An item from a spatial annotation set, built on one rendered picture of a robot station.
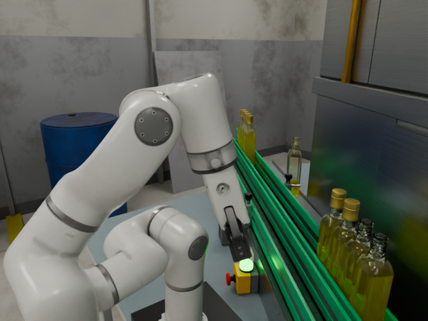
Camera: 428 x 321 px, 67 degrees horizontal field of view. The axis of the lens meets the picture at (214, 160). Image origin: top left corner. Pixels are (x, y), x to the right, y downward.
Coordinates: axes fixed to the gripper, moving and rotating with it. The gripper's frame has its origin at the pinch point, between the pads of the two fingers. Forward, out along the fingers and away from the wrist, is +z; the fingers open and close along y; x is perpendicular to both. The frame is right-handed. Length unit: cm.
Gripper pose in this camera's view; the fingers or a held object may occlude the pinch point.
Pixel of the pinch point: (237, 240)
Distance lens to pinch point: 57.5
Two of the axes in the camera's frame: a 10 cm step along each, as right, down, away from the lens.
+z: 2.6, 9.0, 3.5
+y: -1.2, -3.3, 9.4
